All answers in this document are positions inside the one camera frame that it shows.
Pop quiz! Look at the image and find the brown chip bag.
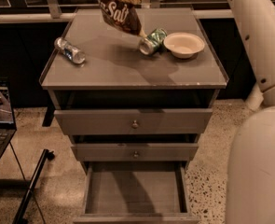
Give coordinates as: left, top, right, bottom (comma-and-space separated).
97, 0, 145, 37

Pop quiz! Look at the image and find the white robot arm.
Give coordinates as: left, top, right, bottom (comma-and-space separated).
159, 0, 275, 224

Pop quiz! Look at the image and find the grey drawer cabinet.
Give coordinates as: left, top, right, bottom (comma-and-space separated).
39, 7, 230, 173

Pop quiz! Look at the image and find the grey top drawer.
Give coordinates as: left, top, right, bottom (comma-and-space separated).
54, 108, 212, 135

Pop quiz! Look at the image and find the grey middle drawer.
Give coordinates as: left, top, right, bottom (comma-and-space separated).
71, 143, 199, 161

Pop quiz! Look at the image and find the grey open bottom drawer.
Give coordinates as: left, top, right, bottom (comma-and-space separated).
73, 161, 199, 224

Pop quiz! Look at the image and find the green soda can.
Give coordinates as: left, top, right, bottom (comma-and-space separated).
139, 28, 167, 56

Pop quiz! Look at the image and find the white paper bowl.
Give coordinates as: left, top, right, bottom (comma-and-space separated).
163, 33, 205, 59

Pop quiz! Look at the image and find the crushed silver blue can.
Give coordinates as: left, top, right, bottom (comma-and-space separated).
54, 37, 86, 64

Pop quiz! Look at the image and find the metal window railing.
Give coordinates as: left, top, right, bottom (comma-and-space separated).
0, 0, 232, 23

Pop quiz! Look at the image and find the black tripod leg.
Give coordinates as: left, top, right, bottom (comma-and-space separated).
12, 149, 55, 224

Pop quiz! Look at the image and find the white diagonal post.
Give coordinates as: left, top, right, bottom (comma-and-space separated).
245, 83, 264, 111

